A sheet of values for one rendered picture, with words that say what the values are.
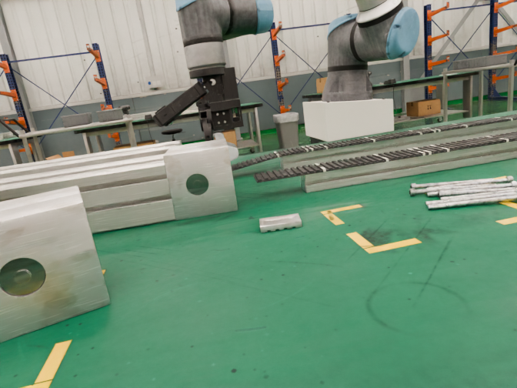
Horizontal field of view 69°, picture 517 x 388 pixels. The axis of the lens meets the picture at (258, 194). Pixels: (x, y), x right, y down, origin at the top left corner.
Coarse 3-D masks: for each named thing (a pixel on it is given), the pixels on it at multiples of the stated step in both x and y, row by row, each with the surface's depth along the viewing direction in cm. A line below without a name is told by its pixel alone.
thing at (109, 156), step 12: (156, 144) 77; (168, 144) 76; (180, 144) 77; (72, 156) 77; (84, 156) 75; (96, 156) 70; (108, 156) 69; (120, 156) 69; (132, 156) 69; (144, 156) 69; (0, 168) 74; (12, 168) 74; (24, 168) 68; (36, 168) 68; (48, 168) 68; (60, 168) 68
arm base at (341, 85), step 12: (336, 72) 108; (348, 72) 106; (360, 72) 107; (336, 84) 108; (348, 84) 106; (360, 84) 106; (324, 96) 112; (336, 96) 108; (348, 96) 106; (360, 96) 106; (372, 96) 110
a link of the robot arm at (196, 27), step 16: (176, 0) 67; (192, 0) 65; (208, 0) 66; (224, 0) 68; (192, 16) 66; (208, 16) 66; (224, 16) 68; (192, 32) 66; (208, 32) 67; (224, 32) 71
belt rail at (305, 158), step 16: (464, 128) 79; (480, 128) 79; (496, 128) 80; (512, 128) 80; (368, 144) 77; (384, 144) 77; (400, 144) 78; (416, 144) 78; (432, 144) 79; (288, 160) 76; (304, 160) 77; (320, 160) 77; (336, 160) 77
